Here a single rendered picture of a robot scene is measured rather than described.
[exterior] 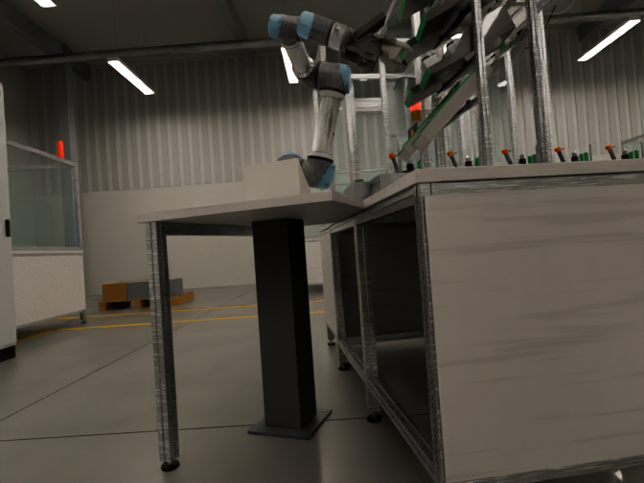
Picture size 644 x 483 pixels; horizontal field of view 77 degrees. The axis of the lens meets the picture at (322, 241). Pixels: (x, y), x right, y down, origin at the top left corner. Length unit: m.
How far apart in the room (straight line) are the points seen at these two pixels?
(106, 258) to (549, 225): 10.54
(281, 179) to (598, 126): 10.80
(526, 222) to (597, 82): 11.26
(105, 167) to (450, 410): 10.69
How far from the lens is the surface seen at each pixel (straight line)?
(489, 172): 0.99
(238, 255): 9.91
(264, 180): 1.61
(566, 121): 11.60
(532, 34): 1.44
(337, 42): 1.38
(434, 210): 0.93
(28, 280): 5.08
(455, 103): 1.30
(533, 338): 1.05
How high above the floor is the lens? 0.70
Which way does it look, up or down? 1 degrees up
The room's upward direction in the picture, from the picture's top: 4 degrees counter-clockwise
